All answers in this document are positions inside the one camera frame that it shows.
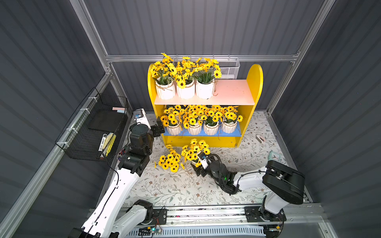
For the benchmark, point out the white wire basket behind shelf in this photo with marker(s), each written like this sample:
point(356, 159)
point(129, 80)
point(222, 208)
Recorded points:
point(229, 68)

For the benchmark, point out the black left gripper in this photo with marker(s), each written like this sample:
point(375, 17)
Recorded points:
point(158, 131)

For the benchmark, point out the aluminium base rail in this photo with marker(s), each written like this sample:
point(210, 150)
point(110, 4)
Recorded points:
point(243, 214)

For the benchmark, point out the sunflower pot lower left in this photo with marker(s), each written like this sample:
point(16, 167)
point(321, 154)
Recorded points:
point(171, 120)

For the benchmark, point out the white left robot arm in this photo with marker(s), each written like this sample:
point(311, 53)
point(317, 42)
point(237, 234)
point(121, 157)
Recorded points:
point(133, 159)

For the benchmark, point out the pink sticky note pad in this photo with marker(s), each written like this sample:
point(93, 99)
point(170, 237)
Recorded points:
point(119, 110)

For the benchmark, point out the yellow book in basket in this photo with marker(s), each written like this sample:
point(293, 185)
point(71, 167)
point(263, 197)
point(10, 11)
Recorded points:
point(106, 144)

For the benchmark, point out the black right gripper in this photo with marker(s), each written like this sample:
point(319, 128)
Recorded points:
point(202, 169)

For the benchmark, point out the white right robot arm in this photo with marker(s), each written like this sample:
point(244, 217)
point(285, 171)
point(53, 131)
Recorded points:
point(285, 183)

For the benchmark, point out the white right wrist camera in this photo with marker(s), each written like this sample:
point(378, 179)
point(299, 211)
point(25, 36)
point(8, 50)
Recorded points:
point(203, 160)

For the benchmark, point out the black wire wall basket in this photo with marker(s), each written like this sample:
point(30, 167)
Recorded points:
point(81, 138)

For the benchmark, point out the sunflower pot shelf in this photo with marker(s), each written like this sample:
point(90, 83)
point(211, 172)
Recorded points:
point(194, 151)
point(164, 72)

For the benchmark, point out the sunflower pot lower right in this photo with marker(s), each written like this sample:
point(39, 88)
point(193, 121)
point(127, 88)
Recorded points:
point(230, 119)

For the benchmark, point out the yellow wooden shelf unit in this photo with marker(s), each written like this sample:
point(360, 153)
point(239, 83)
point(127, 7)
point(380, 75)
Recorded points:
point(220, 120)

